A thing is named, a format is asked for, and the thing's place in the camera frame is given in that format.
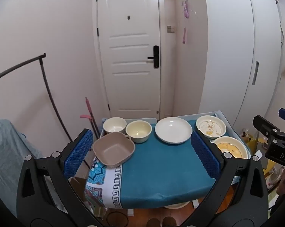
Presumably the light blue garment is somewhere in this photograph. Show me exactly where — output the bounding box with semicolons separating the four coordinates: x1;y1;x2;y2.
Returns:
0;119;70;214

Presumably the purple wall decoration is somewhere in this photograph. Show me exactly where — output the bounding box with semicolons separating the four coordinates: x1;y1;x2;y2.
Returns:
182;0;196;19

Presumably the white basin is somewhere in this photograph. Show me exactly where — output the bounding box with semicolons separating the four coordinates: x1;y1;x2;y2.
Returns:
164;202;188;210

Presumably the brown cardboard box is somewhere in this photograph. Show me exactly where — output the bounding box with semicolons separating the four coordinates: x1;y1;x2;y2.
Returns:
70;176;87;195

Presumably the white panelled door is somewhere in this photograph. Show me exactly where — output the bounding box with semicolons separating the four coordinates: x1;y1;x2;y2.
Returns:
96;0;162;120

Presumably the white round bowl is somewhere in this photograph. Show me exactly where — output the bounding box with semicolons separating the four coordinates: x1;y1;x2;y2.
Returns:
103;117;127;135

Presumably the cream cartoon print deep plate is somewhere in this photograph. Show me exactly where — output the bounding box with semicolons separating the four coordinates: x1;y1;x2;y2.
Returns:
213;136;249;160

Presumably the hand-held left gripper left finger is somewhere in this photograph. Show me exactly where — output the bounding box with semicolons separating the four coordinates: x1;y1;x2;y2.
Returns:
16;128;96;226

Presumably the large white plate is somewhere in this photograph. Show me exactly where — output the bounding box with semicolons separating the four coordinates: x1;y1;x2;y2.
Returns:
155;117;193;145

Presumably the beige square bowl with handles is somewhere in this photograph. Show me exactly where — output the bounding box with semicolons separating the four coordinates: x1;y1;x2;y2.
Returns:
92;132;136;168

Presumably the black clothes rack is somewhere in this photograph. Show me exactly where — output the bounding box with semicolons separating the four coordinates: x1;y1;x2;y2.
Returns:
0;53;92;169

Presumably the cream round bowl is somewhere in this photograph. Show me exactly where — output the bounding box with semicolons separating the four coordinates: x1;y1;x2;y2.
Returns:
125;120;153;144

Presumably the black door lock handle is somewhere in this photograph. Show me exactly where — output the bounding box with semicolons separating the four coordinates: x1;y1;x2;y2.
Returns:
148;45;160;68

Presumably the yellow paper bag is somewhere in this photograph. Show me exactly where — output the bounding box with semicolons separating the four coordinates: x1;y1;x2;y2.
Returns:
242;132;263;158

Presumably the white wardrobe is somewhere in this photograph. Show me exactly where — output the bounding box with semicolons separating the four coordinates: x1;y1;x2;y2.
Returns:
199;0;285;134

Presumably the teal patterned tablecloth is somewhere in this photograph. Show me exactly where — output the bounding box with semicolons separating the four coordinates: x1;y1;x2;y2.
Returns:
84;119;228;210

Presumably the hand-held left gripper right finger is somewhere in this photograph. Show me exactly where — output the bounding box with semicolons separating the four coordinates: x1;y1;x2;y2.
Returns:
187;131;268;226

